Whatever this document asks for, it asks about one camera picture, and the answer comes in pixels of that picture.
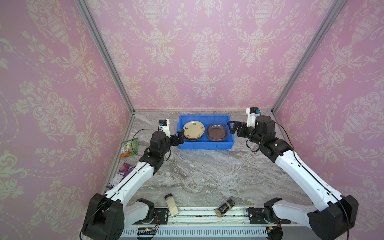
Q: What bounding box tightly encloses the cream flower plate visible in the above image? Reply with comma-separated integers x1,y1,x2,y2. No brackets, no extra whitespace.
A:
183,121,205,138

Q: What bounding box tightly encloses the brown translucent plate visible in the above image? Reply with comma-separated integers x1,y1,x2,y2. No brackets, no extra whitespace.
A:
206,124,228,142

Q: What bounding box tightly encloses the cream plate black patch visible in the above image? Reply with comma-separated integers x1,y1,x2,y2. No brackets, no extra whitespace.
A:
184,135,204,141

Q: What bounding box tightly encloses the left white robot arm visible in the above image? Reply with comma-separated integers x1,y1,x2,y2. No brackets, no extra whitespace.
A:
79,130,185,240

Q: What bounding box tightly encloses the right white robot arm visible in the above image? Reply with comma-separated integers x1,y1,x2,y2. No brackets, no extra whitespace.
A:
227,116,359,240

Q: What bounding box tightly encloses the blue plastic bin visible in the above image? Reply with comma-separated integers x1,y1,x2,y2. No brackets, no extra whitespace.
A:
177,115,235,150

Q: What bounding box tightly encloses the green snack bag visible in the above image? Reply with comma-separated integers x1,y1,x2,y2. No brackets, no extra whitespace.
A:
120,138,139,158

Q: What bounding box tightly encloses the purple snack bag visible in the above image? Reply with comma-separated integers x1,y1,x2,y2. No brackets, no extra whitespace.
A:
106,163,135,190

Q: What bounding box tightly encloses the white spice jar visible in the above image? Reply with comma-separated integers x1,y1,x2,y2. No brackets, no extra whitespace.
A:
165,194,180,218

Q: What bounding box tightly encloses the dark spice jar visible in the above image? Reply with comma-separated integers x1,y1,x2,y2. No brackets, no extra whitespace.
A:
215,198,236,218

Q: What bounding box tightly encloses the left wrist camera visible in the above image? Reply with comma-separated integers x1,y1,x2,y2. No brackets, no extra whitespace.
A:
158,119,171,138

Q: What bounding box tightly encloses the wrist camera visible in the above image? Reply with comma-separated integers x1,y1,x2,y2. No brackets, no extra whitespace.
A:
158,119,171,138
246,107,261,127

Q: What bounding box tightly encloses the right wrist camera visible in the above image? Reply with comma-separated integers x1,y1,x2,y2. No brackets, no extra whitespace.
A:
246,107,261,127

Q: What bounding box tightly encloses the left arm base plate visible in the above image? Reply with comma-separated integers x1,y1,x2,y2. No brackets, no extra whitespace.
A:
150,208,170,225

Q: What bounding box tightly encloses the aluminium frame rail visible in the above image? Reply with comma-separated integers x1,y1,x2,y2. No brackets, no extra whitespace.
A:
77,205,340,240

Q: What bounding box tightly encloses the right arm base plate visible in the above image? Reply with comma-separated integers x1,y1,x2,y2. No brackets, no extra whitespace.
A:
246,207,292,225

